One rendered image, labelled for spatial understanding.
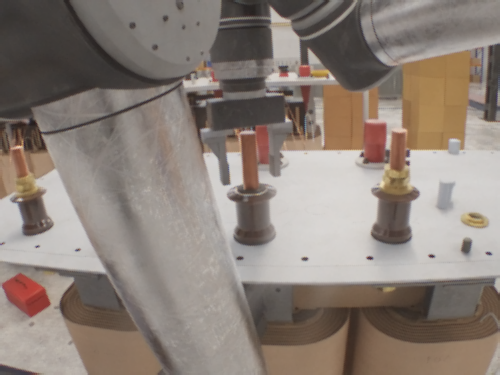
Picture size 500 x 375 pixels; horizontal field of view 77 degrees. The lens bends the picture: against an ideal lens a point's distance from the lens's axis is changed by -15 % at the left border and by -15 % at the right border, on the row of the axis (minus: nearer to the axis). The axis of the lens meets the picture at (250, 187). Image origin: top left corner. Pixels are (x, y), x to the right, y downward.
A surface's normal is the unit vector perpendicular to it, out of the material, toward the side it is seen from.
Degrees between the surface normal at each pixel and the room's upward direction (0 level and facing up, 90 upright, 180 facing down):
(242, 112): 90
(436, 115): 90
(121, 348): 90
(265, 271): 11
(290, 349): 90
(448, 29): 127
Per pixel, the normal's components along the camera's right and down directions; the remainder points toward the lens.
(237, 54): -0.05, 0.36
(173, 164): 0.74, 0.16
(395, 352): -0.55, 0.33
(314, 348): 0.20, 0.33
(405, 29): -0.69, 0.56
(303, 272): -0.10, -0.85
